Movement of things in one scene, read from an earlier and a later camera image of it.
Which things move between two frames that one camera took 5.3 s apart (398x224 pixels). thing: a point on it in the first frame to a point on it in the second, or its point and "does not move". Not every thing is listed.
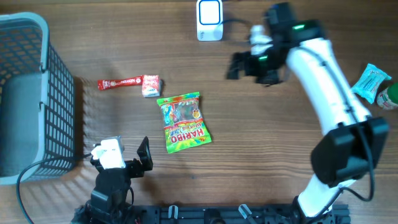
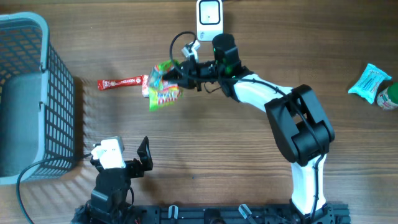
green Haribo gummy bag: x=184 y=126 to x=161 y=92
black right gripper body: x=267 y=66 to x=201 y=71
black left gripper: x=138 y=170 does not move
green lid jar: x=387 y=99 does not move
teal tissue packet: x=371 y=78 does not move
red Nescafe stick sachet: x=121 y=82 does not move
